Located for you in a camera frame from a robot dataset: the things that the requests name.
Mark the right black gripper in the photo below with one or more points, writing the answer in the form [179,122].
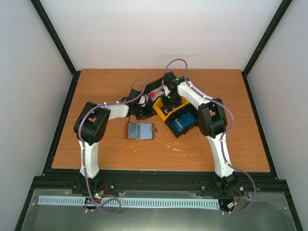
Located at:
[166,104]

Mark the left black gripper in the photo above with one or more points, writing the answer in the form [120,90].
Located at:
[148,113]

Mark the brown leather card holder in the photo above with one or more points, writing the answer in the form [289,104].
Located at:
[141,131]

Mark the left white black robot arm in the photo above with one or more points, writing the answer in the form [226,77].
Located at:
[92,122]

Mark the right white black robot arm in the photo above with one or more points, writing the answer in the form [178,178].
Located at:
[212,123]

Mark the yellow card bin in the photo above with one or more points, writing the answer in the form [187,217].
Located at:
[158,103]

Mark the red white card stack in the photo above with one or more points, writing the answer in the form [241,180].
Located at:
[156,93]

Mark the black bin with red cards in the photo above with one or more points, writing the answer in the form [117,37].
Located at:
[151,86]

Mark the black bin with blue cards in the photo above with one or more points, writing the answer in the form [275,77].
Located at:
[188,108]

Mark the blue card stack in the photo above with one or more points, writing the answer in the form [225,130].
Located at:
[183,122]

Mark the left electronics board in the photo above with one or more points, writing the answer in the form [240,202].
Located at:
[101,192]

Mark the right electronics connector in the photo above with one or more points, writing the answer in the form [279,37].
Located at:
[236,194]

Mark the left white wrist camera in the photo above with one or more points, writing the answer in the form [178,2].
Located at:
[143,100]

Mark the black aluminium frame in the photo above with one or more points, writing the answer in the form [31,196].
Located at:
[147,179]

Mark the light blue cable duct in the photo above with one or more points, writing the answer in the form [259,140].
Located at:
[133,202]

